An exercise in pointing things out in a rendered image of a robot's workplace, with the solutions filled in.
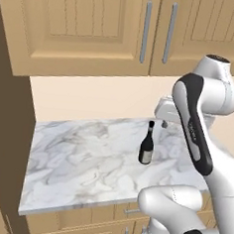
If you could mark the tan drawer front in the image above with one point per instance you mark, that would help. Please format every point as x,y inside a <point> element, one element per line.
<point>69,218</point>
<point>127,211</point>

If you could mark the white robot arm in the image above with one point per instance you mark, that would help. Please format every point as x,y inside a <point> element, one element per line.
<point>223,183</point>

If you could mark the brown tall cabinet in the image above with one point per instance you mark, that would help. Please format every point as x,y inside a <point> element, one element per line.
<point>5,130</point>

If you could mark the dark wine bottle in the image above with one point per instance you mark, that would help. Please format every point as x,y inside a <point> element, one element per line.
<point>147,146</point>

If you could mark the tan wall cupboard door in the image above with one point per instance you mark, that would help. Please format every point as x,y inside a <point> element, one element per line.
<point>76,26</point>
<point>201,32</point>

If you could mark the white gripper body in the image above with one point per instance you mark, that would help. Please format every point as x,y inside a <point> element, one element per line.
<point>167,110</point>

